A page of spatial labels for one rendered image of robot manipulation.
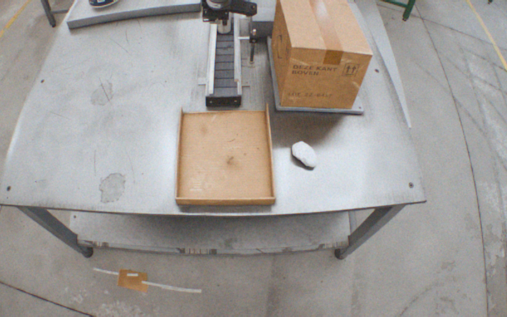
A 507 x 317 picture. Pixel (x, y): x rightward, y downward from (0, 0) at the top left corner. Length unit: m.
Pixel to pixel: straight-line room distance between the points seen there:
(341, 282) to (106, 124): 1.35
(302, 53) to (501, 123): 2.56
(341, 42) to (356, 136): 0.33
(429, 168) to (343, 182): 1.37
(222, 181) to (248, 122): 0.20
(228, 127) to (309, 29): 0.39
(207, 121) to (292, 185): 0.31
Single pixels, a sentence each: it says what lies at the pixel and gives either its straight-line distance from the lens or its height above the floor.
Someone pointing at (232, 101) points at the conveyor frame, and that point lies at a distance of 1.12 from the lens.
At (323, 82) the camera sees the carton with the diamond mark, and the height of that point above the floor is 0.98.
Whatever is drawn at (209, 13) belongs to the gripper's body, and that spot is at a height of 1.10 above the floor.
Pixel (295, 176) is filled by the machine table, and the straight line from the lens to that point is 1.02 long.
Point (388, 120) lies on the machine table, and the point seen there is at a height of 0.83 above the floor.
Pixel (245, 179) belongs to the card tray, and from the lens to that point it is 1.00.
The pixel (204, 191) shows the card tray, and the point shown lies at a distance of 0.99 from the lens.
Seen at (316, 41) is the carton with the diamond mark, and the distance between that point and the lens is 0.96.
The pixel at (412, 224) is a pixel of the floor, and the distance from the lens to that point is 2.10.
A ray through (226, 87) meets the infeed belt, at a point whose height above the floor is 0.88.
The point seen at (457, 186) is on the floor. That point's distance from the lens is 2.44.
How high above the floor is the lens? 1.73
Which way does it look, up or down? 61 degrees down
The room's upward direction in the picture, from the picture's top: 7 degrees clockwise
